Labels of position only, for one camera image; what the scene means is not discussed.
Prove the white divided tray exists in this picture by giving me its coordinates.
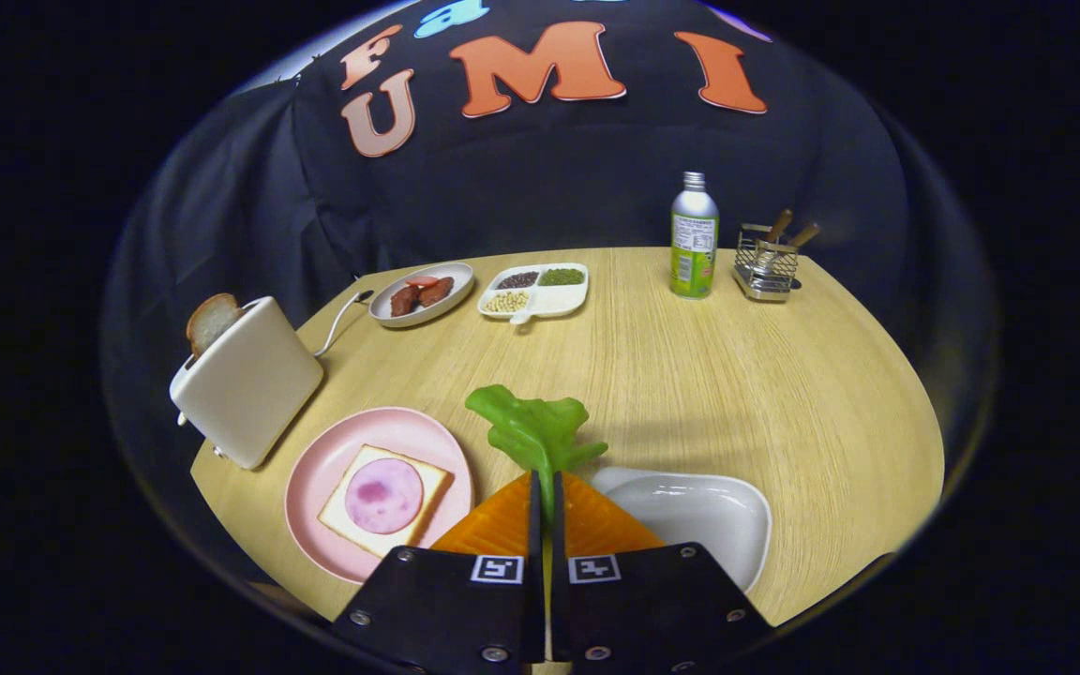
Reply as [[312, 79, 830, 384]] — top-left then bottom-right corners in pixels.
[[477, 262, 590, 326]]

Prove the pink round plate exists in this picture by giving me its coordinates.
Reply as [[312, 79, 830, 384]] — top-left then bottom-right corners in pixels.
[[284, 407, 474, 585]]

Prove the white toaster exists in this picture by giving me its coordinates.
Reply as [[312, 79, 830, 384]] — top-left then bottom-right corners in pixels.
[[169, 296, 325, 471]]

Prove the white toaster cable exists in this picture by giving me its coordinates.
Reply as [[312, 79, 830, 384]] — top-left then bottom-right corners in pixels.
[[313, 291, 372, 359]]

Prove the pink ham slice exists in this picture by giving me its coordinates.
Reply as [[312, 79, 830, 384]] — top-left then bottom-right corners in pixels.
[[344, 457, 426, 535]]

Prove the white bread slice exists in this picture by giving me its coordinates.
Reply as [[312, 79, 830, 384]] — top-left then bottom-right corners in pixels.
[[318, 444, 455, 560]]

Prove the silver bottle with green label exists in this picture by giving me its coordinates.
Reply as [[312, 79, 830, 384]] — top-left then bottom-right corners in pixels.
[[669, 172, 720, 300]]

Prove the toasted bread slice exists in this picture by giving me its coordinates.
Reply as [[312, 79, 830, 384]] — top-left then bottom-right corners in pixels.
[[186, 292, 243, 359]]

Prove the white oval dish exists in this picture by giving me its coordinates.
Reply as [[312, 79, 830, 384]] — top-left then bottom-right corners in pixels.
[[590, 466, 773, 593]]

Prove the grey round plate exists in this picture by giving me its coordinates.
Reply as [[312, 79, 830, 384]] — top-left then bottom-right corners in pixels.
[[368, 262, 475, 329]]

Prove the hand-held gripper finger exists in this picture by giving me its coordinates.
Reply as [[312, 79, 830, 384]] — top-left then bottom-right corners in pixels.
[[332, 472, 546, 675], [549, 472, 773, 675]]

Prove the black backdrop cloth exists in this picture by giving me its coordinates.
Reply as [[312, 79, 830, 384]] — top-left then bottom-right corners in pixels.
[[99, 0, 1005, 563]]

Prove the green lettuce leaf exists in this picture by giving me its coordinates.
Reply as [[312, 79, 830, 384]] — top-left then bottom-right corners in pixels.
[[464, 384, 609, 521]]

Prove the metal wire utensil basket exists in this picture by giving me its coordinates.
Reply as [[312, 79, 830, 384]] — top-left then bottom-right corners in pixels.
[[732, 223, 801, 302]]

